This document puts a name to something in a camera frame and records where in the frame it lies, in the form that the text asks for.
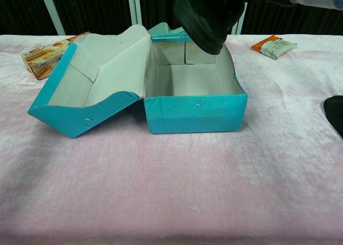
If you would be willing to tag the black slide sandal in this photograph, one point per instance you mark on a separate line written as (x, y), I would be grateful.
(336, 113)
(206, 22)

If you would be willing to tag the teal cardboard shoe box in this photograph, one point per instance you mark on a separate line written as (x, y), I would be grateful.
(195, 116)

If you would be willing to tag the large orange biscuit box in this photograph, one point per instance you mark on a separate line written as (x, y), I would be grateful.
(40, 60)

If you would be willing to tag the black pleated curtain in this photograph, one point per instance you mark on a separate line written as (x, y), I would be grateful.
(158, 6)
(289, 19)
(18, 9)
(91, 9)

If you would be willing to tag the orange white snack packet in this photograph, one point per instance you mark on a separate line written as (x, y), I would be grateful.
(276, 48)

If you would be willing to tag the mint green plastic scoop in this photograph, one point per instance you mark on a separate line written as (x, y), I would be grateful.
(160, 28)

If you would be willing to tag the pink plush table cloth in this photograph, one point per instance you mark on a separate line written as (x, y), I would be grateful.
(160, 188)

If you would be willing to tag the white frame post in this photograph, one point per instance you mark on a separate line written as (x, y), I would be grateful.
(237, 22)
(52, 11)
(139, 6)
(132, 9)

